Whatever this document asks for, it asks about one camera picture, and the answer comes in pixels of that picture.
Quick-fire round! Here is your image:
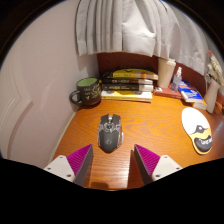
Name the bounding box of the white pitcher vase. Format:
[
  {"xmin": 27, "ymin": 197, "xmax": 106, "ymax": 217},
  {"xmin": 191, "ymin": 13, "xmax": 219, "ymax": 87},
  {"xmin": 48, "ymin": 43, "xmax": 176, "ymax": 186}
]
[{"xmin": 203, "ymin": 73, "xmax": 222, "ymax": 115}]

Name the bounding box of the orange cover book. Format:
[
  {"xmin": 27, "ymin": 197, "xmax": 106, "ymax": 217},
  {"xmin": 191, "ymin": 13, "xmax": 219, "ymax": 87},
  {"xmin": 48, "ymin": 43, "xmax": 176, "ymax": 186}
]
[{"xmin": 193, "ymin": 99, "xmax": 208, "ymax": 111}]

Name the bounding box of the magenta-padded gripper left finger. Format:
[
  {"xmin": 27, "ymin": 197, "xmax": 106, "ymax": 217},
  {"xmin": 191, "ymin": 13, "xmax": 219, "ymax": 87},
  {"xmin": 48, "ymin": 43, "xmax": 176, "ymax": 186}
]
[{"xmin": 43, "ymin": 143, "xmax": 94, "ymax": 187}]

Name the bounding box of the clear spray bottle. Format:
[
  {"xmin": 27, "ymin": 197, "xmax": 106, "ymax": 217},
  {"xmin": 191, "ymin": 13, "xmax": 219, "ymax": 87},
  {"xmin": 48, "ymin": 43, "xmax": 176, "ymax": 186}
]
[{"xmin": 170, "ymin": 66, "xmax": 183, "ymax": 93}]

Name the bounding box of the cream travel cup with lid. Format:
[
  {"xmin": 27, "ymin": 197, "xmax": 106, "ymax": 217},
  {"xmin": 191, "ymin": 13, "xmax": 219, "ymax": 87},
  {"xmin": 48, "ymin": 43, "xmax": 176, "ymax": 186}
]
[{"xmin": 157, "ymin": 57, "xmax": 177, "ymax": 89}]

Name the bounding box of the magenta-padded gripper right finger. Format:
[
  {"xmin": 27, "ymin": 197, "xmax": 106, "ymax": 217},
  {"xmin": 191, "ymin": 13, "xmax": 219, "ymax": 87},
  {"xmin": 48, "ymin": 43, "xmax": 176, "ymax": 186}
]
[{"xmin": 133, "ymin": 144, "xmax": 184, "ymax": 186}]

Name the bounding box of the black spine book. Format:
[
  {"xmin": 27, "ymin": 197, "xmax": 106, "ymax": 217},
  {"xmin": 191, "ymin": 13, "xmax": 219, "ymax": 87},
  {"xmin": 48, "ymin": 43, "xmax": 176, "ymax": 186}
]
[
  {"xmin": 101, "ymin": 83, "xmax": 155, "ymax": 93},
  {"xmin": 101, "ymin": 77, "xmax": 154, "ymax": 86}
]

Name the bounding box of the grey black computer mouse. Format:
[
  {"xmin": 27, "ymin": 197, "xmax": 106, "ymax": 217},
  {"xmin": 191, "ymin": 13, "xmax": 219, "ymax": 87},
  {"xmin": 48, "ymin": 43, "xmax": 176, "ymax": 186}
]
[{"xmin": 96, "ymin": 113, "xmax": 125, "ymax": 154}]

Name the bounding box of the white yellow black mouse pad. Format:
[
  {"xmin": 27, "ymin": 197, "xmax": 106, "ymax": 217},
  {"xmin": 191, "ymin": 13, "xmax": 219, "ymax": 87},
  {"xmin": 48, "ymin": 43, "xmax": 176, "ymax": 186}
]
[{"xmin": 181, "ymin": 106, "xmax": 214, "ymax": 156}]

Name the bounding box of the dark mug with green inside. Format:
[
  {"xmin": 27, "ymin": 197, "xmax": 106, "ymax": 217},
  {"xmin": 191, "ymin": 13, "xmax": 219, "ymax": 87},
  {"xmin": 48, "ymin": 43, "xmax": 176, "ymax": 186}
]
[{"xmin": 68, "ymin": 77, "xmax": 102, "ymax": 107}]

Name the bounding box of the blue cover book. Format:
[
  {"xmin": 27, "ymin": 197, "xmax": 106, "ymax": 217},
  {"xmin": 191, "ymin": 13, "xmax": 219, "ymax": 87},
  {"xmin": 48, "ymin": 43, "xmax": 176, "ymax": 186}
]
[{"xmin": 177, "ymin": 79, "xmax": 205, "ymax": 104}]

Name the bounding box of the white pleated curtain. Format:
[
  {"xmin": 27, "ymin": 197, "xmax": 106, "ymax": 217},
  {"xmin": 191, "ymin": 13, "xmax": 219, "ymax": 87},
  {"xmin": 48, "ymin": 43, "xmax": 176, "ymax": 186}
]
[{"xmin": 74, "ymin": 0, "xmax": 214, "ymax": 76}]

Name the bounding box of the red book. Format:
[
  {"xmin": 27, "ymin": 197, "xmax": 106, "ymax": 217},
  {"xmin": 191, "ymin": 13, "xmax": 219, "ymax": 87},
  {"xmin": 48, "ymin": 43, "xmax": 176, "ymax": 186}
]
[{"xmin": 153, "ymin": 85, "xmax": 183, "ymax": 100}]

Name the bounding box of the yellow cover book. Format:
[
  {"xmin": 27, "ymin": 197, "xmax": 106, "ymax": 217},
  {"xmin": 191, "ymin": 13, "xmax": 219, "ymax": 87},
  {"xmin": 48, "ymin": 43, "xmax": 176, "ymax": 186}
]
[{"xmin": 103, "ymin": 68, "xmax": 159, "ymax": 81}]

